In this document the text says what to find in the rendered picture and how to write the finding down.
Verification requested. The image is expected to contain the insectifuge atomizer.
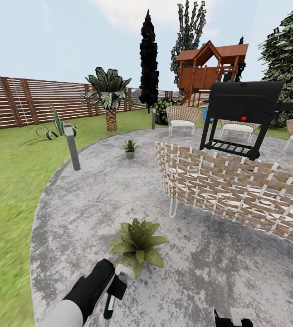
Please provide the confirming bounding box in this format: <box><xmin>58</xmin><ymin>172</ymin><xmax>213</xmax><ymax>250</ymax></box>
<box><xmin>103</xmin><ymin>295</ymin><xmax>116</xmax><ymax>319</ymax></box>

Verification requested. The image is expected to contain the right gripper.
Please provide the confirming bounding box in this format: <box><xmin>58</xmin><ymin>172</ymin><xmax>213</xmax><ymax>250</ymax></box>
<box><xmin>215</xmin><ymin>310</ymin><xmax>253</xmax><ymax>327</ymax></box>

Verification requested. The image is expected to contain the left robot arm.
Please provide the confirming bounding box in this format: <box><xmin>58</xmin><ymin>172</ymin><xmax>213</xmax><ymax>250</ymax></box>
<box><xmin>34</xmin><ymin>258</ymin><xmax>136</xmax><ymax>327</ymax></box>

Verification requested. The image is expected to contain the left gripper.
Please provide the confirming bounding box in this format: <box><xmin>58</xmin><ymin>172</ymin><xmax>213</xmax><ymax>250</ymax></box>
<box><xmin>104</xmin><ymin>277</ymin><xmax>128</xmax><ymax>301</ymax></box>

